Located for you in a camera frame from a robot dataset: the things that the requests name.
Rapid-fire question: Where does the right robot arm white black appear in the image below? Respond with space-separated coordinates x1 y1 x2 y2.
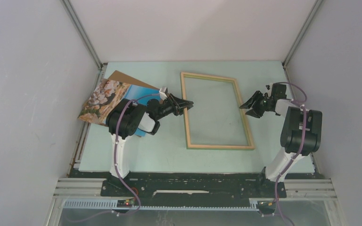
240 82 323 197

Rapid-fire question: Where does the left aluminium corner post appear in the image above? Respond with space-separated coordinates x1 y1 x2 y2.
59 0 103 69

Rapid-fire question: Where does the aluminium rail base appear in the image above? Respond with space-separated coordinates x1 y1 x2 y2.
53 178 337 211

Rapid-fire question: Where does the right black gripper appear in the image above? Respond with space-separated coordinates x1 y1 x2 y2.
239 90 271 119

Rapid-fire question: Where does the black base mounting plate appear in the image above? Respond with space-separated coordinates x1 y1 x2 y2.
100 172 287 208

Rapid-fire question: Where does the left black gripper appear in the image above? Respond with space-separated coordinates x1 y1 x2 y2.
155 93 193 121

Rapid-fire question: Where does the right aluminium corner post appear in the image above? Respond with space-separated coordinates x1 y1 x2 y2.
282 0 324 69

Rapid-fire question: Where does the aluminium corner post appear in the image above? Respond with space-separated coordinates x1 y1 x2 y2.
282 0 324 69
59 0 103 69

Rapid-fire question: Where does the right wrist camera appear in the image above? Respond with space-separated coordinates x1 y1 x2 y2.
265 83 273 93

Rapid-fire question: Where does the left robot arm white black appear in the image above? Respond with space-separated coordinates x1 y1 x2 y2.
106 94 194 196

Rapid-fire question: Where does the wooden picture frame green edge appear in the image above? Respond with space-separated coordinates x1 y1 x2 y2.
180 72 255 150

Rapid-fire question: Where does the blue sea photo print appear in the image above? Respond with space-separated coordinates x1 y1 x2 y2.
78 79 160 127

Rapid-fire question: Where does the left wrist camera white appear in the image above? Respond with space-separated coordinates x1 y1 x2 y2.
159 87 168 100

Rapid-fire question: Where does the brown cardboard backing board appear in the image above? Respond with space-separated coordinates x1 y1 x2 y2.
108 70 159 90

